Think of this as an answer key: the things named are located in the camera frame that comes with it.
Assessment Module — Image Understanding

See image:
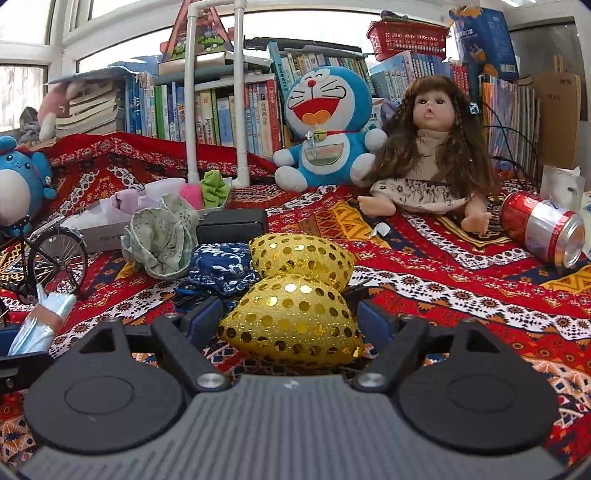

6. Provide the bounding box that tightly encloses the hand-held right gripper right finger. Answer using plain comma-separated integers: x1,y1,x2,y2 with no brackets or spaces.
351,299,504,393

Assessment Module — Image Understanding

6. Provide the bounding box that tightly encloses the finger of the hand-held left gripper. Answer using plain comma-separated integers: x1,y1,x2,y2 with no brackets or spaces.
0,323,54,394

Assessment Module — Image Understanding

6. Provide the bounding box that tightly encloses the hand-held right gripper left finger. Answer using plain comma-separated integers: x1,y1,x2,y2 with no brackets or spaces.
69,295,232,393

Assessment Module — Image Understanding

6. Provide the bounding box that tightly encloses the gold sequin bow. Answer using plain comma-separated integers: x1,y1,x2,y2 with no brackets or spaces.
217,233,365,369

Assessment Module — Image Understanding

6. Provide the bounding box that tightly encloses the white cardboard box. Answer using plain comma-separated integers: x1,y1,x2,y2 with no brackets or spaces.
60,191,232,254

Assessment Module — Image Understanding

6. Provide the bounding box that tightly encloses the purple soft item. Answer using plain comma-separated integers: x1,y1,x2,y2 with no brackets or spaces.
110,188,140,219

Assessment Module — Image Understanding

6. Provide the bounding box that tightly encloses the blue patterned scrunchie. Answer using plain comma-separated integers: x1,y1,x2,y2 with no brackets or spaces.
174,242,260,311

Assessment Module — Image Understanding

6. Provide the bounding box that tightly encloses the green floral scrunchie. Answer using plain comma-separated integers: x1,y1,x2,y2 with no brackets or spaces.
121,193,200,280

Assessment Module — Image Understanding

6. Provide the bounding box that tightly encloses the red patterned blanket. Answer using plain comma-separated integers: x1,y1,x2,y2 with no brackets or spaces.
0,131,591,468

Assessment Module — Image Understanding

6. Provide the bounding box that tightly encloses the small black box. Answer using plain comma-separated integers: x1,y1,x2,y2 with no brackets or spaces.
196,209,269,245

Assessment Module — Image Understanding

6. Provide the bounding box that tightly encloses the miniature metal bicycle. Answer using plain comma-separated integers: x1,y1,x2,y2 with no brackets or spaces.
0,215,89,305

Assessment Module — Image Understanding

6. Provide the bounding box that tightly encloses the pink scrunchie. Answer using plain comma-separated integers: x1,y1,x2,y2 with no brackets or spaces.
179,183,204,210

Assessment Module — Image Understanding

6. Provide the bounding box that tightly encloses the brown haired doll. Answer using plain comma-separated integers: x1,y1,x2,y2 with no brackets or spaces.
358,75,502,234

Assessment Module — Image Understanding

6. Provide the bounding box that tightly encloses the round blue plush toy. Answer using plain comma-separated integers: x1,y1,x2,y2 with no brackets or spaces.
0,135,58,232

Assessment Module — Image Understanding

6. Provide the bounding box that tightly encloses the red drink can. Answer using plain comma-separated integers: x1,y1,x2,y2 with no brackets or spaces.
500,192,587,270

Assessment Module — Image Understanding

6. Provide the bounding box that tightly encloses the blue cat plush toy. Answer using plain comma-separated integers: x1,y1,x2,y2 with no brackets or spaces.
273,66,389,193

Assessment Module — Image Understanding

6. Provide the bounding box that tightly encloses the row of upright books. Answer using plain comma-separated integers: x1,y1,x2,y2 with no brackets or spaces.
124,52,377,160

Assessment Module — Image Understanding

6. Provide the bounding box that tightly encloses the white tissue pack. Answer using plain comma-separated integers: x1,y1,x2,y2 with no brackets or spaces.
539,165,591,217

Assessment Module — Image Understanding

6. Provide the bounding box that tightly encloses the stack of lying books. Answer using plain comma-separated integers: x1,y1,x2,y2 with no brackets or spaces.
54,79,126,138

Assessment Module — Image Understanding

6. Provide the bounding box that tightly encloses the row of thin booklets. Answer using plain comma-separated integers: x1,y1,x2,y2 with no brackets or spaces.
369,50,542,172

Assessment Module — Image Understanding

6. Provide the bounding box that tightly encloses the grey plush toy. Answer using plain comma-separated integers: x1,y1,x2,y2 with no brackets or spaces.
17,106,41,145

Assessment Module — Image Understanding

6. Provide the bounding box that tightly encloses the pink rabbit plush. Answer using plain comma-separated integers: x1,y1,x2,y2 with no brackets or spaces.
37,78,84,143

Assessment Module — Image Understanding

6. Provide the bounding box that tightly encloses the brown cardboard box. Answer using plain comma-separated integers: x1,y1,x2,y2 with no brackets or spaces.
530,71,583,171

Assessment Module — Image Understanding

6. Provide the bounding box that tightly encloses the colourful triangular box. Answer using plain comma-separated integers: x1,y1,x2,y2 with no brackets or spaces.
159,0,237,63

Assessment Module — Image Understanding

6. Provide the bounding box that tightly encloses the red plastic basket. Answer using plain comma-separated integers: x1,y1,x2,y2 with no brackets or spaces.
366,18,451,62

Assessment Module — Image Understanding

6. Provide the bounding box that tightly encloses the blue printed carton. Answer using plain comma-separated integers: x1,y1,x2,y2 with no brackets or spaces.
449,4,521,83

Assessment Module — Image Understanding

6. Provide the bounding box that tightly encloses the white pipe frame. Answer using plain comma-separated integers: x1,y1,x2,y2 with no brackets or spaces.
184,0,253,188

